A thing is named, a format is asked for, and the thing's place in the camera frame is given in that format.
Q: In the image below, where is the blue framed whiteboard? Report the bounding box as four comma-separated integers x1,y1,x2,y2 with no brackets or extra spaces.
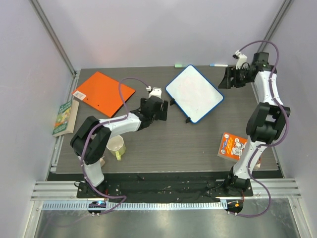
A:
165,64,224,123

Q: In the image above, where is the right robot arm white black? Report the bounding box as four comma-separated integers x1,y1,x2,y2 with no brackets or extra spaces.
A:
218,51,290,196

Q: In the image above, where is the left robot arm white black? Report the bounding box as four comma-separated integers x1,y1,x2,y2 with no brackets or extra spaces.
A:
70,96,168,198

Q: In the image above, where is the blue white marker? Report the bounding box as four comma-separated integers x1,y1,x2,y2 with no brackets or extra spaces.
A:
210,63,228,67

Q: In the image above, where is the orange folder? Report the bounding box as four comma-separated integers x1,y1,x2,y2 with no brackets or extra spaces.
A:
72,72,123,118

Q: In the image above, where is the orange cover book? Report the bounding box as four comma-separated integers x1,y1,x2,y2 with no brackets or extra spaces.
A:
217,132,247,163

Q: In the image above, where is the pink power adapter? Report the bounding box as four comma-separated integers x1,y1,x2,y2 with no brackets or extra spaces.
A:
100,157,105,167

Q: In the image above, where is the green cover book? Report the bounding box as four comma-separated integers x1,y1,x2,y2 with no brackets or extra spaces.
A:
53,99,79,137

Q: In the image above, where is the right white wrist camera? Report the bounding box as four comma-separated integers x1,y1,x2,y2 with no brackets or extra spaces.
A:
232,50,247,69

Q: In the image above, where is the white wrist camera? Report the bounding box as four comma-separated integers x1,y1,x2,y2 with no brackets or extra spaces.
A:
146,86,162,99
232,50,247,69

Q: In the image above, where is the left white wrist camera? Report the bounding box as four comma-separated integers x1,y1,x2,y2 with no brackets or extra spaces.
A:
146,86,162,99

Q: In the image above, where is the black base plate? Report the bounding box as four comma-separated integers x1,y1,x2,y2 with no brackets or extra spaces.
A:
76,172,255,203

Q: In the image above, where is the slotted cable duct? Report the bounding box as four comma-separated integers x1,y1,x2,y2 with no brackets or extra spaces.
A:
42,200,227,211

